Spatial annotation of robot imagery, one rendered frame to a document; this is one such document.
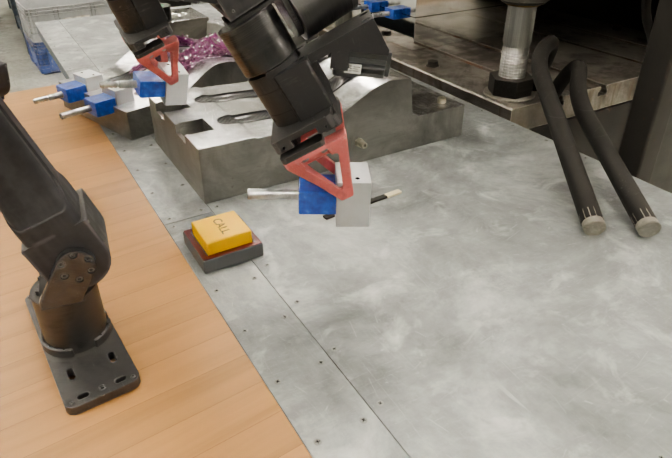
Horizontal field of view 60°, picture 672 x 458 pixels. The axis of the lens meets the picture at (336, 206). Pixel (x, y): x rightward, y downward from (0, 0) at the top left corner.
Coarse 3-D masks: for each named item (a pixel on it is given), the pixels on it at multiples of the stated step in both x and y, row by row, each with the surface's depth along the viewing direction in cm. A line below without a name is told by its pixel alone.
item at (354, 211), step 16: (336, 176) 62; (352, 176) 62; (368, 176) 62; (256, 192) 63; (272, 192) 63; (288, 192) 63; (304, 192) 61; (320, 192) 61; (368, 192) 61; (304, 208) 62; (320, 208) 62; (336, 208) 62; (352, 208) 62; (368, 208) 62; (336, 224) 63; (352, 224) 63; (368, 224) 63
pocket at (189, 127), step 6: (192, 120) 92; (198, 120) 93; (204, 120) 92; (180, 126) 91; (186, 126) 92; (192, 126) 92; (198, 126) 93; (204, 126) 93; (210, 126) 90; (180, 132) 92; (186, 132) 92; (192, 132) 93; (198, 132) 93
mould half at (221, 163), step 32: (320, 64) 106; (192, 96) 101; (352, 96) 95; (384, 96) 96; (416, 96) 110; (160, 128) 100; (224, 128) 89; (256, 128) 90; (352, 128) 95; (384, 128) 99; (416, 128) 103; (448, 128) 107; (192, 160) 87; (224, 160) 86; (256, 160) 88; (352, 160) 98; (224, 192) 88
